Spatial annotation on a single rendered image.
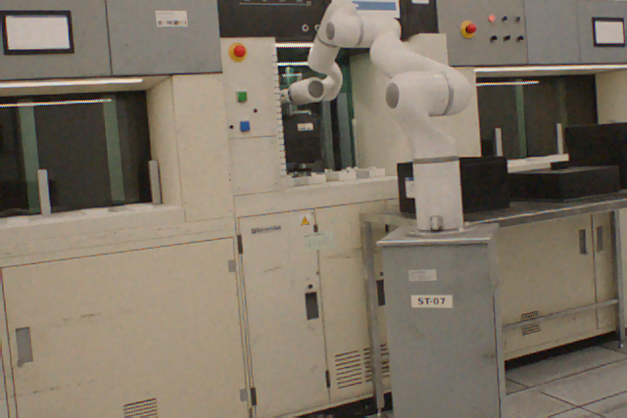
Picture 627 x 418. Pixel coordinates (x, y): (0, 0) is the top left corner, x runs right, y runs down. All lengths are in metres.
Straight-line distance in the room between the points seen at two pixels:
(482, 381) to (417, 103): 0.70
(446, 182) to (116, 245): 1.05
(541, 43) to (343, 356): 1.53
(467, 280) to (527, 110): 1.98
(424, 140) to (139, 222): 0.96
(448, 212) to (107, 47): 1.15
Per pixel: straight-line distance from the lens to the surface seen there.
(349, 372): 2.56
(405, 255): 1.71
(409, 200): 2.32
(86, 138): 2.63
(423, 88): 1.73
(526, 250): 2.96
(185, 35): 2.27
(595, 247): 3.25
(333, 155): 3.39
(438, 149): 1.75
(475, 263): 1.69
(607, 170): 2.54
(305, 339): 2.45
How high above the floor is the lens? 1.01
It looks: 3 degrees down
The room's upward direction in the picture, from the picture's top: 5 degrees counter-clockwise
